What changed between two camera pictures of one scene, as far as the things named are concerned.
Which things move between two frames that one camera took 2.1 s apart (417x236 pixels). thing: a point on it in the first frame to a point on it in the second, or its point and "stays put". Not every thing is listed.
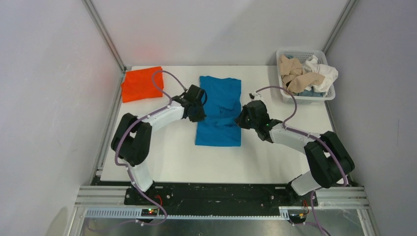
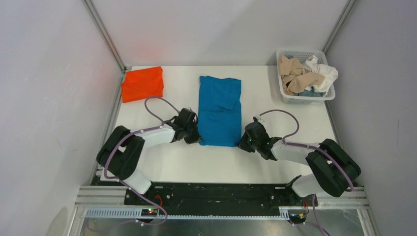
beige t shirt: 292,73 stays put
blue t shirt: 220,128 stays put
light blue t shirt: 311,93 stays put
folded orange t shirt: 138,84 stays put
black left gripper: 200,117 to 196,138
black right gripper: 240,120 to 242,144
